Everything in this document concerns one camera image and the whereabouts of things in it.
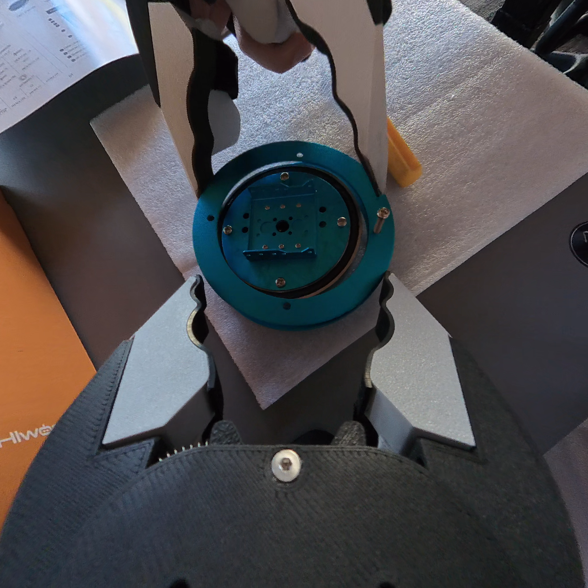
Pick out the person's right hand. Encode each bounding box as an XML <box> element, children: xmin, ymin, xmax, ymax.
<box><xmin>232</xmin><ymin>18</ymin><xmax>319</xmax><ymax>75</ymax></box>

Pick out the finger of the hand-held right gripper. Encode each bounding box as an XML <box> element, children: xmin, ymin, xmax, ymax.
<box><xmin>285</xmin><ymin>0</ymin><xmax>390</xmax><ymax>198</ymax></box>
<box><xmin>147</xmin><ymin>0</ymin><xmax>217</xmax><ymax>198</ymax></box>

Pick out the black round desk grommet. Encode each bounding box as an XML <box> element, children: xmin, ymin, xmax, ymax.
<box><xmin>570</xmin><ymin>221</ymin><xmax>588</xmax><ymax>268</ymax></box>

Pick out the yellow-handled screwdriver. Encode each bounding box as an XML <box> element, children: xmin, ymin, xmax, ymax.
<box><xmin>386</xmin><ymin>117</ymin><xmax>423</xmax><ymax>188</ymax></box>

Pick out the open instruction booklet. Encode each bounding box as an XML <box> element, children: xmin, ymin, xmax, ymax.
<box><xmin>0</xmin><ymin>0</ymin><xmax>138</xmax><ymax>134</ymax></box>

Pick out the white foam sheet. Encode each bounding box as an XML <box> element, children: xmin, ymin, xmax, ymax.
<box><xmin>89</xmin><ymin>0</ymin><xmax>588</xmax><ymax>409</ymax></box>

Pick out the black office chair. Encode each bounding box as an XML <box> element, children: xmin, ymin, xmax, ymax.
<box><xmin>492</xmin><ymin>0</ymin><xmax>588</xmax><ymax>88</ymax></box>

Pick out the blue round metal base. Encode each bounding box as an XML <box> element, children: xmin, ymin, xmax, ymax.
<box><xmin>192</xmin><ymin>141</ymin><xmax>396</xmax><ymax>330</ymax></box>

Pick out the grey desk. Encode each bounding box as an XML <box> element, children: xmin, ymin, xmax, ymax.
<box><xmin>0</xmin><ymin>55</ymin><xmax>588</xmax><ymax>455</ymax></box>

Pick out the orange kit box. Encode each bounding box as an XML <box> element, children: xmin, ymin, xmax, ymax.
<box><xmin>0</xmin><ymin>189</ymin><xmax>97</xmax><ymax>529</ymax></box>

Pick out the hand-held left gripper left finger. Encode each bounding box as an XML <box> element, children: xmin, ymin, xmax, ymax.
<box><xmin>101</xmin><ymin>275</ymin><xmax>219</xmax><ymax>448</ymax></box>

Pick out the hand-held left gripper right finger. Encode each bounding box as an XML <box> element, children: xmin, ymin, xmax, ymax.
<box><xmin>365</xmin><ymin>271</ymin><xmax>476</xmax><ymax>454</ymax></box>

